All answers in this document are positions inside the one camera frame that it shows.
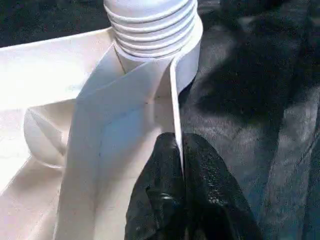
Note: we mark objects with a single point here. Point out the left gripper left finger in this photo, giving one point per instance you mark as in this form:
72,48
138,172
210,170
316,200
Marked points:
157,200

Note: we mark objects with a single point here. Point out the white plastic table leg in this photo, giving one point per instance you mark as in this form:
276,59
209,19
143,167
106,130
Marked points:
150,25

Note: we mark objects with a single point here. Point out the white plastic table top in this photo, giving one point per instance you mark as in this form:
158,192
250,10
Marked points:
62,87

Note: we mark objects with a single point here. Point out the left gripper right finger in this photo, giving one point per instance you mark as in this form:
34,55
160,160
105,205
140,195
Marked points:
215,200

